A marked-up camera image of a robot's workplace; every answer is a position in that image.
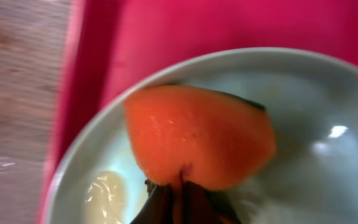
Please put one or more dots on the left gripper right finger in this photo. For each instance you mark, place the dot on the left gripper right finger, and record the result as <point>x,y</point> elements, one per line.
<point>201,206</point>

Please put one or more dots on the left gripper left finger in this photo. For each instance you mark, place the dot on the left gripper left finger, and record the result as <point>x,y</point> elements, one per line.
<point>158,207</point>

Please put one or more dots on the orange sponge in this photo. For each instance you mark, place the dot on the orange sponge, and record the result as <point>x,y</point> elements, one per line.
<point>187,134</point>

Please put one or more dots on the white plate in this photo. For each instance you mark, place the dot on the white plate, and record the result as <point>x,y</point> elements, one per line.
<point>312,100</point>

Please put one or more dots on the red plastic tray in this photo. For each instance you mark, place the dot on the red plastic tray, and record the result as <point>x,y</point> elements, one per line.
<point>111,44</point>

